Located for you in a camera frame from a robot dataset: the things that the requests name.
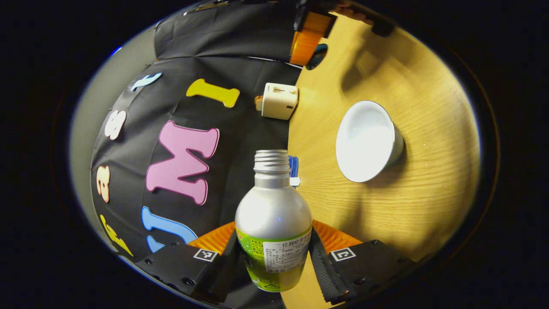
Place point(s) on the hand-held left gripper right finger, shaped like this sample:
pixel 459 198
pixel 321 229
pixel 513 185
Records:
pixel 319 266

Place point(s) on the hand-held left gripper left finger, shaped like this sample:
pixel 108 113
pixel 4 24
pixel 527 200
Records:
pixel 225 266

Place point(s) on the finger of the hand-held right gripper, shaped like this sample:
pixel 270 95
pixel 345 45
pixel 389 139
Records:
pixel 306 43

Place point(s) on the teal teacup lid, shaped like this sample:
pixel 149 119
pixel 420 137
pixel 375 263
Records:
pixel 318 56

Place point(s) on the silver green-label water bottle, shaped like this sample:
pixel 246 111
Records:
pixel 272 210

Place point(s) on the white teacup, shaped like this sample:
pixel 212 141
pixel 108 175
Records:
pixel 364 141

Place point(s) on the white toaster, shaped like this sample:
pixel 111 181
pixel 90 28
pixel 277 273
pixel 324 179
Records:
pixel 279 101

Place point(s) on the bread slice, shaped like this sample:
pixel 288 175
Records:
pixel 258 103

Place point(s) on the blue folded towel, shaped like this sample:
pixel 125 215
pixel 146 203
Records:
pixel 294 165

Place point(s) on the black backdrop cloth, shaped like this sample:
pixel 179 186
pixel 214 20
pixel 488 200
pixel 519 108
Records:
pixel 240 124

